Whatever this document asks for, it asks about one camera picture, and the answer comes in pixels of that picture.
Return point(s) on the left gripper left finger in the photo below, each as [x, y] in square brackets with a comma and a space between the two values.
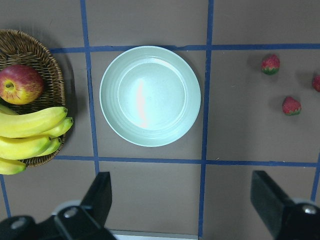
[86, 221]

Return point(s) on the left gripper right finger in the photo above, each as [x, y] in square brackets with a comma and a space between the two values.
[285, 218]

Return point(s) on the red strawberry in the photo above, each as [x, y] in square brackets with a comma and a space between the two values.
[271, 65]
[291, 106]
[316, 82]

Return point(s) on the light green plate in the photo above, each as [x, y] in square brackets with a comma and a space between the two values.
[149, 96]

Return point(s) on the yellow banana bunch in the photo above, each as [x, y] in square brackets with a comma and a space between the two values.
[30, 136]

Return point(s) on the red yellow apple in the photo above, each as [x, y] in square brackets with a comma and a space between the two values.
[20, 84]

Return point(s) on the brown wicker basket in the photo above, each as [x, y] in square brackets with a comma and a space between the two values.
[20, 48]

